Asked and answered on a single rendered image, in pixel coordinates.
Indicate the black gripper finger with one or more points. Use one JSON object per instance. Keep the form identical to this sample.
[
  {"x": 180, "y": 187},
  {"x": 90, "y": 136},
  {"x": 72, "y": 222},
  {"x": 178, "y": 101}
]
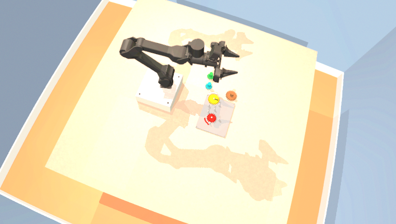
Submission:
[
  {"x": 226, "y": 73},
  {"x": 229, "y": 53}
]

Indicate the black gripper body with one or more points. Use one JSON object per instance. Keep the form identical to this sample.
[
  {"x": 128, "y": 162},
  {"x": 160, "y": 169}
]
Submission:
[{"x": 217, "y": 71}]

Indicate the pale pink rectangular board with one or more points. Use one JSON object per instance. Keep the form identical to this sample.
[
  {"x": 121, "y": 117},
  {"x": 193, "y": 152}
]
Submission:
[{"x": 222, "y": 110}]

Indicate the orange gear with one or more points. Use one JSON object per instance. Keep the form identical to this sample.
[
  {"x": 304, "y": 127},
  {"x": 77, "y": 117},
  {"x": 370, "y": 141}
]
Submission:
[{"x": 231, "y": 95}]

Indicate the cyan gear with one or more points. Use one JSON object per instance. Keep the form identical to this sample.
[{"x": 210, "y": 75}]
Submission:
[{"x": 209, "y": 85}]

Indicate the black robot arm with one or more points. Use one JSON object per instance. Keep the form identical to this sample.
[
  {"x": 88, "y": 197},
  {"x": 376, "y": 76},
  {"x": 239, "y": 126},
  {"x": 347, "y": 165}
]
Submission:
[{"x": 193, "y": 53}]

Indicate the red gear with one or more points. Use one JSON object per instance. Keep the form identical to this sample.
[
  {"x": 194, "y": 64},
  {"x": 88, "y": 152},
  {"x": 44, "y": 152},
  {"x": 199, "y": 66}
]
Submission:
[{"x": 211, "y": 119}]

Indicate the yellow gear with black stripe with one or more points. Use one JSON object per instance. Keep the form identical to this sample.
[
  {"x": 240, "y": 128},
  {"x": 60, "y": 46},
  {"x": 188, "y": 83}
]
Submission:
[{"x": 213, "y": 101}]

